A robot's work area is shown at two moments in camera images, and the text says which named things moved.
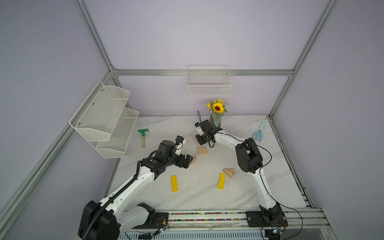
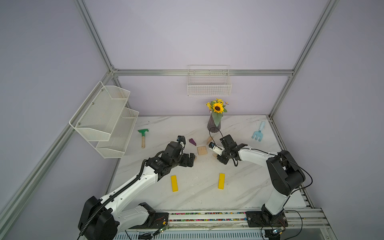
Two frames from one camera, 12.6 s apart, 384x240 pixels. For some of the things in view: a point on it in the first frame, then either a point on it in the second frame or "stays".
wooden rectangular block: (202, 151) stays
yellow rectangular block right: (221, 181) stays
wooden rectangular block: (202, 149) stays
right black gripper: (200, 141) -> (220, 158)
